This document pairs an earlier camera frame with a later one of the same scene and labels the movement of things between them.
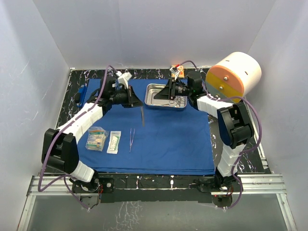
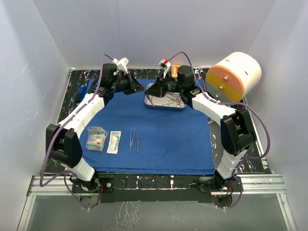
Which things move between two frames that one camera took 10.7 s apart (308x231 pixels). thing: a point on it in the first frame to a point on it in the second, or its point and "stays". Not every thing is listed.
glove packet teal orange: x=96 y=138 stays
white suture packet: x=114 y=141 stays
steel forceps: x=142 y=117 to x=137 y=138
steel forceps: x=130 y=144 stays
